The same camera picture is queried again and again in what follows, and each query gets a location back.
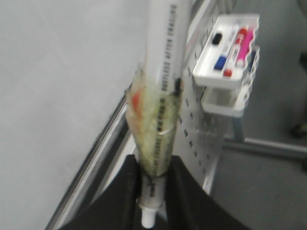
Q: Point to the white whiteboard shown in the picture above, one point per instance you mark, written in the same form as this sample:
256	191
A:
64	66

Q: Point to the blue capped marker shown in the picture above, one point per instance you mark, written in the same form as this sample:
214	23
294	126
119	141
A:
227	47

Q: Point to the pink highlighter marker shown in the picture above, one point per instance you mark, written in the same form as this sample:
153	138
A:
244	48

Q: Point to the white plastic lower tray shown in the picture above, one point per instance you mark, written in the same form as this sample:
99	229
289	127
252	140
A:
232	103

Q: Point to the white whiteboard marker black tip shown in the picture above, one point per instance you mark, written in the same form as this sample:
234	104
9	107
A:
154	99

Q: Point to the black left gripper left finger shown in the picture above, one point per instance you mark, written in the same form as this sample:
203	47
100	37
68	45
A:
115	207

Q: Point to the red capped marker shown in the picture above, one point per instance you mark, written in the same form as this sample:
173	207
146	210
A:
228	71

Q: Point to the white plastic tray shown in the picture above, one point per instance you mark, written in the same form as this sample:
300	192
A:
232	103
203	73

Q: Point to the white plastic upper tray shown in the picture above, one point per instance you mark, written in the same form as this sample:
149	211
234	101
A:
203	73

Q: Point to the white metal pegboard stand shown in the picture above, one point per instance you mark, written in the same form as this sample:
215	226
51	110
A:
252	165

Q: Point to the black marker cap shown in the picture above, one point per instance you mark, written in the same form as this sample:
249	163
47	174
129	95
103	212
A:
217	38

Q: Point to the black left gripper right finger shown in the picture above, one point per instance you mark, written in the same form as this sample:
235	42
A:
189	207

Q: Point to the aluminium whiteboard tray rail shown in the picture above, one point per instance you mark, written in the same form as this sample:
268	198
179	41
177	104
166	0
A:
91	178

